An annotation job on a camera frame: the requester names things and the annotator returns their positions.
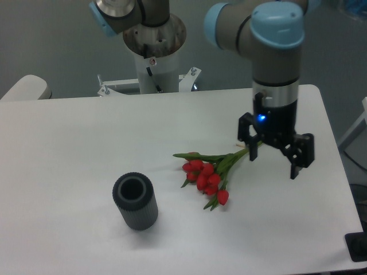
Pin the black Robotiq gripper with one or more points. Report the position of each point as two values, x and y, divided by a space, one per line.
276 128

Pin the red tulip bouquet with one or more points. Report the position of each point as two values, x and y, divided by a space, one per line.
210 174

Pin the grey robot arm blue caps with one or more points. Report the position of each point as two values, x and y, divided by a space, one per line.
268 33

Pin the black device at table edge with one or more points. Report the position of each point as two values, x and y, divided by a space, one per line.
356 243

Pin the dark grey ribbed vase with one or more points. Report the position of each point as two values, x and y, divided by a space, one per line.
134 196

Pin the beige chair seat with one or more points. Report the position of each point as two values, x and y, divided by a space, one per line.
28 88

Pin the white furniture frame at right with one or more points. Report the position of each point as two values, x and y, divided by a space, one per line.
354 130

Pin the white pedestal base frame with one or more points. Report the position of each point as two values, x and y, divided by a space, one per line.
185 83

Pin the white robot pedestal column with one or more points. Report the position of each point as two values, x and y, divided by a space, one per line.
157 74

